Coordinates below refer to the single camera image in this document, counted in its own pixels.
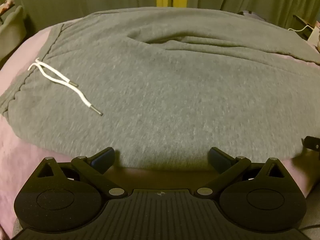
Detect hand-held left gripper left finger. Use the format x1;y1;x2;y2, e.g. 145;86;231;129
35;148;127;197

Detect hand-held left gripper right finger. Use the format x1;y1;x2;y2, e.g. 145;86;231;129
196;147;287;197

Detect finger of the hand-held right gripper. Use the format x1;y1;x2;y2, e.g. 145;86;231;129
303;136;320;152

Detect grey sweat pants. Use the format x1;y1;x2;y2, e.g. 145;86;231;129
0;7;320;168

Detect pink blanket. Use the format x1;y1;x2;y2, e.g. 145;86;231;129
0;22;320;238

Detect white charger box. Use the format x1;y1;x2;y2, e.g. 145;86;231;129
308;26;320;43

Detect dark nightstand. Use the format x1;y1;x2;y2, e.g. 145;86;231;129
293;14;313;40

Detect grey cushion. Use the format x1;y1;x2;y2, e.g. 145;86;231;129
0;5;27;64

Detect pink figurine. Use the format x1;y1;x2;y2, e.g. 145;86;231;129
0;0;16;15

